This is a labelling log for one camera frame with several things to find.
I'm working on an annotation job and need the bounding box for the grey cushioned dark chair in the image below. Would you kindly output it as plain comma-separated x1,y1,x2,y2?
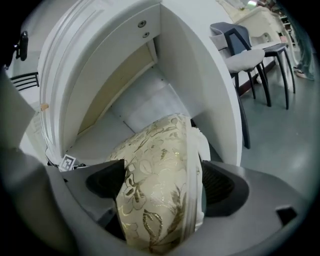
209,21,272,150

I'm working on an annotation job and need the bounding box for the cream ornate dressing table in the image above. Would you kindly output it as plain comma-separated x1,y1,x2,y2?
216,0,299,85

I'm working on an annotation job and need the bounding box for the white table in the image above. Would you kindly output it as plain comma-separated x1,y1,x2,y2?
37,0,245,168

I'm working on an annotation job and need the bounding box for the black mounted device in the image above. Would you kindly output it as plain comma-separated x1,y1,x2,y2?
12,30,29,62

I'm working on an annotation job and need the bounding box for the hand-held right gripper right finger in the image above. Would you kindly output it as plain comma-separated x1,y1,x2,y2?
201,160,251,218

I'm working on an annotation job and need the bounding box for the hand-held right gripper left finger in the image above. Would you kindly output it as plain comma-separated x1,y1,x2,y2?
59,159,126,225

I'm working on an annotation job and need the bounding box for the dark woven stool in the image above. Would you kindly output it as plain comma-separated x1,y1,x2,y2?
262,42,297,111

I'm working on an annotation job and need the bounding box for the black slatted chair back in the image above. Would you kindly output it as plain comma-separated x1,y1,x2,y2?
9,71,41,92

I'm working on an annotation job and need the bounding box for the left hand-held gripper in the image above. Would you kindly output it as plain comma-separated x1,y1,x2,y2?
45,154,87,174

